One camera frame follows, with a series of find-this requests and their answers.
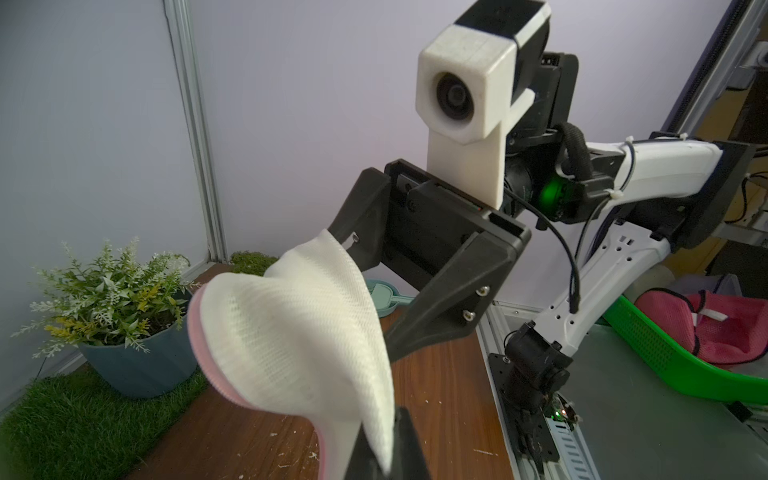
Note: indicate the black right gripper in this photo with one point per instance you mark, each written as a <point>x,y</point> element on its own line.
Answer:
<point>455,248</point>

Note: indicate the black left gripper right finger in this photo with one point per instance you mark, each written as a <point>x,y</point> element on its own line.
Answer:
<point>408,459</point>

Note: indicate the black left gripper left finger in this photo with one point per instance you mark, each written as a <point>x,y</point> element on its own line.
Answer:
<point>363,464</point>

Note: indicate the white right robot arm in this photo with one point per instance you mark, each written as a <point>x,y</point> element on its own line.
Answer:
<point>653,197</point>

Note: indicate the teal plastic dustpan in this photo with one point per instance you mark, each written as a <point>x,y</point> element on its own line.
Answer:
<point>386,297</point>

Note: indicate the artificial plant in teal pot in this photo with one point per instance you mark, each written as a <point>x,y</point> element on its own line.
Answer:
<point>126,317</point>

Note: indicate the green artificial grass mat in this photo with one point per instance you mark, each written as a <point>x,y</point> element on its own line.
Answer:
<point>76,426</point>

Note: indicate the green plastic bin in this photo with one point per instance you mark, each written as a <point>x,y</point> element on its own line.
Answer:
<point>678,368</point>

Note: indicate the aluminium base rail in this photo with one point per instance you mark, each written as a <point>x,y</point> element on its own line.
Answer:
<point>540,428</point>

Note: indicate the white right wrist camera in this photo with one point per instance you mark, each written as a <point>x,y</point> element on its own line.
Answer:
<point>473,87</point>

